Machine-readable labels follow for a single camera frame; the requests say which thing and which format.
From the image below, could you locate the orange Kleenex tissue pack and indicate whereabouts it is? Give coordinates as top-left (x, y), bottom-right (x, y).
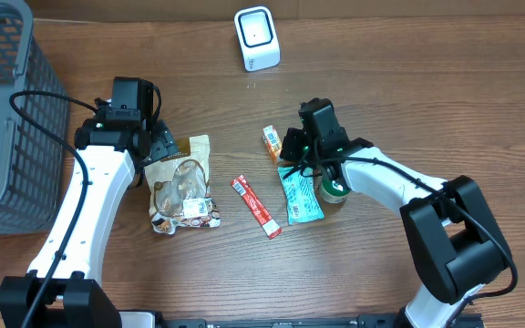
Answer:
top-left (262, 125), bottom-right (283, 164)

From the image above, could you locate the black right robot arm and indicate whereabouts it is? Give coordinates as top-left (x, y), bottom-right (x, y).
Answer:
top-left (280, 98), bottom-right (519, 327)

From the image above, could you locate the white barcode scanner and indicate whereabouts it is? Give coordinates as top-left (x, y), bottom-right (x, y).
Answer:
top-left (233, 5), bottom-right (281, 72)

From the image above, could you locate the red white snack packet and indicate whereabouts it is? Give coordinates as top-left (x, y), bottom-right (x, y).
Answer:
top-left (231, 175), bottom-right (283, 240)

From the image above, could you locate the beige brown snack pouch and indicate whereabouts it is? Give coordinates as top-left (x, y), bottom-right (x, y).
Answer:
top-left (145, 135), bottom-right (221, 235)

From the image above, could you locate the green lid jar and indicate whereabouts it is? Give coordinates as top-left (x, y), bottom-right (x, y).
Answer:
top-left (318, 178), bottom-right (351, 204)

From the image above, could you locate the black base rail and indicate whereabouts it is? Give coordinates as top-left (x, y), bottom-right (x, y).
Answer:
top-left (120, 310), bottom-right (485, 328)

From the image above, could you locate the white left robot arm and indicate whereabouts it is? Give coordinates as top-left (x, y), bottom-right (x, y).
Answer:
top-left (0, 77), bottom-right (173, 328)

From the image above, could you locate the teal tissue pack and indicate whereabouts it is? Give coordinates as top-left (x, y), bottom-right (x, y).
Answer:
top-left (277, 167), bottom-right (324, 225)

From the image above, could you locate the grey plastic mesh basket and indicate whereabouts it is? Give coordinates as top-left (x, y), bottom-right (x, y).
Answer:
top-left (0, 0), bottom-right (69, 234)

